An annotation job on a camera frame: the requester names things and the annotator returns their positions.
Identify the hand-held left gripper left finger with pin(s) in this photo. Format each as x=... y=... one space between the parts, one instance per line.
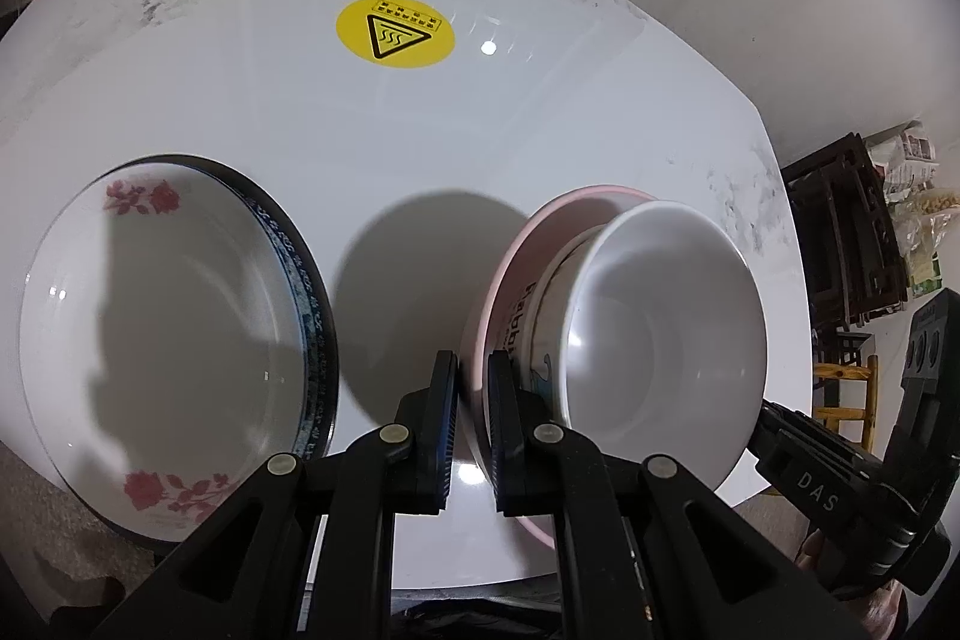
x=444 y=430

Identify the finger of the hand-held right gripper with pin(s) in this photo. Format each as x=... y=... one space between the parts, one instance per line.
x=817 y=467

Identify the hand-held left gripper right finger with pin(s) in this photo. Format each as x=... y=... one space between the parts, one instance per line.
x=501 y=437

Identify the pink bowl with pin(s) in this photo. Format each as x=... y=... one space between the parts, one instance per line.
x=495 y=310

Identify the large blue floral plate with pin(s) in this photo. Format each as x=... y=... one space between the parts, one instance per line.
x=324 y=347

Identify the white printed bowl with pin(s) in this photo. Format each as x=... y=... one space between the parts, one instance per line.
x=660 y=340

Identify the white ribbed bowl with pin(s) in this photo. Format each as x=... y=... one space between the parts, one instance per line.
x=559 y=250

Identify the white plate with pink flowers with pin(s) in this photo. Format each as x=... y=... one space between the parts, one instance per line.
x=172 y=310

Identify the person's right hand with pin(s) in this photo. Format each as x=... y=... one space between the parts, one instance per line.
x=885 y=621

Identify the bamboo stool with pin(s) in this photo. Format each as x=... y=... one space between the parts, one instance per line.
x=847 y=371

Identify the pile of plastic bags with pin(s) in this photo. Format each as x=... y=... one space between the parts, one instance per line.
x=919 y=212

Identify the dark wooden chair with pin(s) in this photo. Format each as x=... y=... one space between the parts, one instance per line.
x=840 y=220

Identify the yellow round warning sticker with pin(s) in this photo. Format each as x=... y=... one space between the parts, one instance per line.
x=352 y=33

